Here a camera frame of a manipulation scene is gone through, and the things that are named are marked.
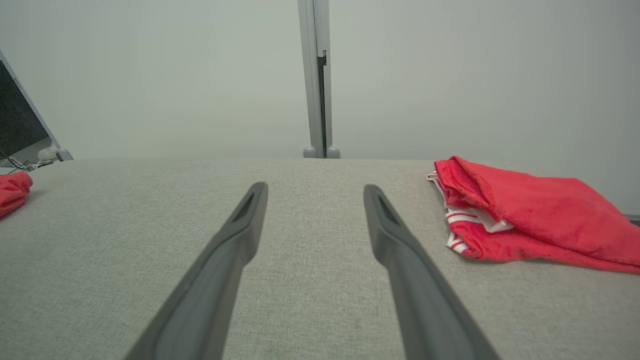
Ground white cable bundle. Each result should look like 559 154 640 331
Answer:
0 144 61 173

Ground red and white Bulls jersey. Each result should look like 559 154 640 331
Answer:
426 156 640 275

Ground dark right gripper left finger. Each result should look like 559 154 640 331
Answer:
125 181 270 360

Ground grey fabric padded bench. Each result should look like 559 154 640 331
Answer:
0 158 640 360

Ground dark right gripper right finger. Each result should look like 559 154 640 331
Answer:
363 184 501 360

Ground red shorts with white stripe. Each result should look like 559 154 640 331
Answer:
0 171 34 218

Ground grey partition post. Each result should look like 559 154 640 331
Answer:
297 0 333 159

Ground dark screen with grey frame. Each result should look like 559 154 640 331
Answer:
0 50 74 162

